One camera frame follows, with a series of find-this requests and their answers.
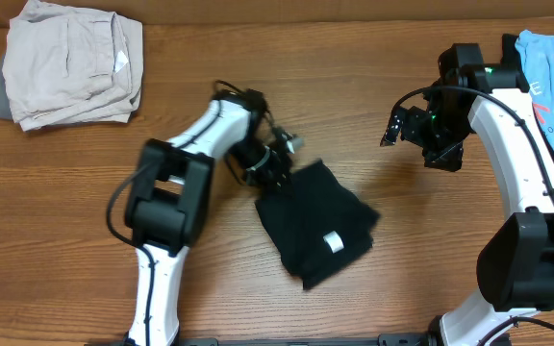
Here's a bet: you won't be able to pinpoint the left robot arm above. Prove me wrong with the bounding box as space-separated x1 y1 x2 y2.
123 89 303 345

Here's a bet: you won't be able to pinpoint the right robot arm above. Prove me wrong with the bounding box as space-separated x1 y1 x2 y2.
378 43 554 345

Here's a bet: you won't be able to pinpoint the black printed t-shirt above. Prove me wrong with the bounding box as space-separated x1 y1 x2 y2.
500 34 521 66

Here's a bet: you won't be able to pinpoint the folded beige pants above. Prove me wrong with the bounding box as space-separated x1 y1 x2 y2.
2 1 144 132

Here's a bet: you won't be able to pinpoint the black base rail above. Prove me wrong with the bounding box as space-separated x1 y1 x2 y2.
175 332 514 346

